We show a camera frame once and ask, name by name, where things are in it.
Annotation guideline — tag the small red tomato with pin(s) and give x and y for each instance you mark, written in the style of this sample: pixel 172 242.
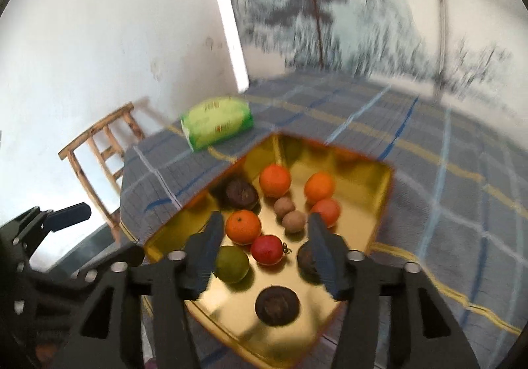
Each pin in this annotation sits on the small red tomato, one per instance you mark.
pixel 267 249

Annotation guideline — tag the brown longan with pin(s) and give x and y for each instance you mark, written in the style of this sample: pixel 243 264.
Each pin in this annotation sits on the brown longan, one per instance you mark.
pixel 293 221
pixel 283 206

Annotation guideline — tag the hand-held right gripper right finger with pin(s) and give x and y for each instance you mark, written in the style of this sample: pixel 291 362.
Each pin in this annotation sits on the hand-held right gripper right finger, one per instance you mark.
pixel 324 259

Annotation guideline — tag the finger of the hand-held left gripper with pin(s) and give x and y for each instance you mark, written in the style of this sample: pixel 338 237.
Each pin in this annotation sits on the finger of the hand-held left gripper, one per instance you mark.
pixel 66 216
pixel 119 255

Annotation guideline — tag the dark passion fruit top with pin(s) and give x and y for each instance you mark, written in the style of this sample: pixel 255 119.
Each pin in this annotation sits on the dark passion fruit top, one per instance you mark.
pixel 240 192

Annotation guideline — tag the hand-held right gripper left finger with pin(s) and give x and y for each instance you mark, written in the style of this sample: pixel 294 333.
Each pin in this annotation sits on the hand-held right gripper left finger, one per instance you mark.
pixel 208 255

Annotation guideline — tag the green tissue pack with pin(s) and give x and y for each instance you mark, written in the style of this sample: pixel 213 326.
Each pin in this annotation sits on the green tissue pack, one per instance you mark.
pixel 216 123

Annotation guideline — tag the large red tomato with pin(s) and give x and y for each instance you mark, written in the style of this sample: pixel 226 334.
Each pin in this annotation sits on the large red tomato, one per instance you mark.
pixel 330 212

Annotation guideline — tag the wooden chair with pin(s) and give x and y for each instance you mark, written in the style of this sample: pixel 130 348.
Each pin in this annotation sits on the wooden chair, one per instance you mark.
pixel 99 129

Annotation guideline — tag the grey plaid tablecloth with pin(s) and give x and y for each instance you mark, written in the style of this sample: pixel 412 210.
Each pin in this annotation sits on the grey plaid tablecloth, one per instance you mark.
pixel 433 208

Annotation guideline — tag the orange mandarin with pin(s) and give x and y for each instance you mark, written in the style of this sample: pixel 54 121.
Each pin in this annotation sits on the orange mandarin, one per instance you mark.
pixel 243 226
pixel 319 187
pixel 274 180

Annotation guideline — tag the red tin box gold inside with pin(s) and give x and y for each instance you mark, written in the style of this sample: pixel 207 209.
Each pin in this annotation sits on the red tin box gold inside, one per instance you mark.
pixel 354 187

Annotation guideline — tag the dark passion fruit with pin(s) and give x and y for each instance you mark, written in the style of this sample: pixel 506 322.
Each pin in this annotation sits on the dark passion fruit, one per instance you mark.
pixel 240 192
pixel 307 259
pixel 276 305

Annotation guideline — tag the green round fruit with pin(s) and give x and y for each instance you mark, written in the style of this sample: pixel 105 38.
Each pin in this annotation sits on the green round fruit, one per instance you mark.
pixel 232 264

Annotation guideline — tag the ink landscape folding screen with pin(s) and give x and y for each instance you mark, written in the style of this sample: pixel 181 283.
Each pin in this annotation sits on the ink landscape folding screen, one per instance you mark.
pixel 350 2

